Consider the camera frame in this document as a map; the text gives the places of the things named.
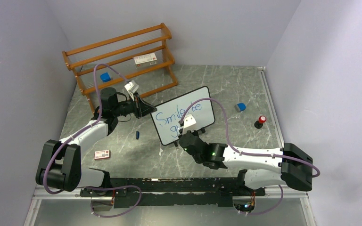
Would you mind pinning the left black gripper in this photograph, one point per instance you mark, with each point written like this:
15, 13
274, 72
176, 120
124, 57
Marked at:
140, 108

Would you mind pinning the white whiteboard black frame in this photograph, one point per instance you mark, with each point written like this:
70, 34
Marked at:
168, 114

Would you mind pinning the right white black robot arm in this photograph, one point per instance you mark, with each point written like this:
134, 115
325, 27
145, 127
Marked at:
288, 165

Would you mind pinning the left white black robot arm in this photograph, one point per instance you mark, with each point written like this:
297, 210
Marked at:
60, 165

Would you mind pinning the blue grey whiteboard eraser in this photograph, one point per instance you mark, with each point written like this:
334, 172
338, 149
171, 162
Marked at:
240, 107

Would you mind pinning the orange wooden shelf rack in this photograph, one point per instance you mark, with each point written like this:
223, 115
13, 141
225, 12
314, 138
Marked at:
118, 52

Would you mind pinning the blue cube on shelf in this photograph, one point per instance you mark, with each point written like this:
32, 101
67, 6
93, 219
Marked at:
105, 77

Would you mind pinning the white red box on shelf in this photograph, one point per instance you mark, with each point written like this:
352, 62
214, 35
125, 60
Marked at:
144, 61

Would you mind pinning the red white box on table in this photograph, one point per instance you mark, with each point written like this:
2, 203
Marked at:
100, 155

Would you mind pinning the red black bottle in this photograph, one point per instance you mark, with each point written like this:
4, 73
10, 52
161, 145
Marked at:
260, 122

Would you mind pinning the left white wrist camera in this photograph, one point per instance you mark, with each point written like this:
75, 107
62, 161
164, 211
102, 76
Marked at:
131, 87

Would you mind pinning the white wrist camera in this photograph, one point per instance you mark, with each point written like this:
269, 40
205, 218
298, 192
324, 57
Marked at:
131, 87
188, 124

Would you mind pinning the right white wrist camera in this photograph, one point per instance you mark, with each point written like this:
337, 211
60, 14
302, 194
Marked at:
188, 124

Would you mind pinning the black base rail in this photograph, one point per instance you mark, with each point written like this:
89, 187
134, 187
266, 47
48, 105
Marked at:
173, 191

